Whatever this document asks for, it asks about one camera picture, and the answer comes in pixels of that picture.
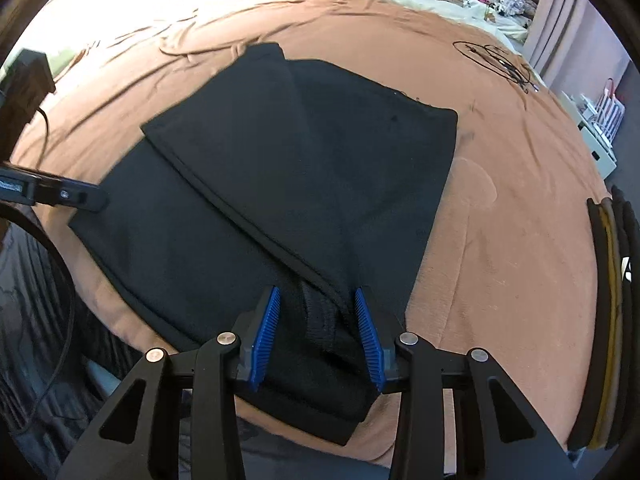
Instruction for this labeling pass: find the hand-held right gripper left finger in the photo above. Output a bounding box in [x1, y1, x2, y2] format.
[55, 285, 282, 480]

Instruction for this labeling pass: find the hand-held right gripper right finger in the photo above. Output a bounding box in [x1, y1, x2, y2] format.
[352, 287, 576, 480]

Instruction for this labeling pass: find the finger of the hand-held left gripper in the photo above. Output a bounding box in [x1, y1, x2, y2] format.
[31, 174, 108, 213]

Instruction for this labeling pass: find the black sleeveless shirt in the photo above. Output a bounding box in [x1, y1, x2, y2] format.
[67, 42, 459, 448]

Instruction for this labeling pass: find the stack of folded clothes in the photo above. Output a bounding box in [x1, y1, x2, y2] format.
[567, 185, 640, 453]

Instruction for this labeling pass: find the orange-brown blanket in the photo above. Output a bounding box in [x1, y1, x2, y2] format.
[10, 0, 621, 468]

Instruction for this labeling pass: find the white nightstand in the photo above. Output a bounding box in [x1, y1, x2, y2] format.
[560, 90, 618, 181]

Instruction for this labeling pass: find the white power strip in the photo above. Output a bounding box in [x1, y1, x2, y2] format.
[562, 91, 601, 122]

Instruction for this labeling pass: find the striped bag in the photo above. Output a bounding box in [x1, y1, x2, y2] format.
[595, 77, 626, 136]

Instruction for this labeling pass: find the pink curtain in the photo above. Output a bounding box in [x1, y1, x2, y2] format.
[522, 0, 633, 96]

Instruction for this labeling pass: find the thin black cable on bed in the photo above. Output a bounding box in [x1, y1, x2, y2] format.
[452, 40, 538, 93]

